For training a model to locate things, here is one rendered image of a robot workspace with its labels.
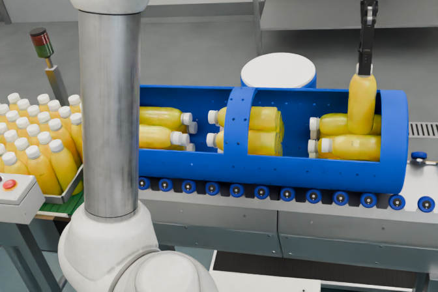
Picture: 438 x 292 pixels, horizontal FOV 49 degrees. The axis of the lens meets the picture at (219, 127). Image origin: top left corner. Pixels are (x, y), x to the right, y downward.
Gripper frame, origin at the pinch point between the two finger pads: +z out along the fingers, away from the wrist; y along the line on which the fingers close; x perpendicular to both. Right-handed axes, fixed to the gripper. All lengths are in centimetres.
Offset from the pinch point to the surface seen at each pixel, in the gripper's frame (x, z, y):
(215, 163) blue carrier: 38.2, 25.6, -14.5
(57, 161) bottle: 90, 31, -12
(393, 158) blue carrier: -8.0, 20.5, -13.6
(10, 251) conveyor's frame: 116, 66, -22
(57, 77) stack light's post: 115, 30, 35
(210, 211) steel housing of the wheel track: 43, 47, -13
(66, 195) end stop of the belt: 86, 39, -19
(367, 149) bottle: -2.2, 22.4, -8.6
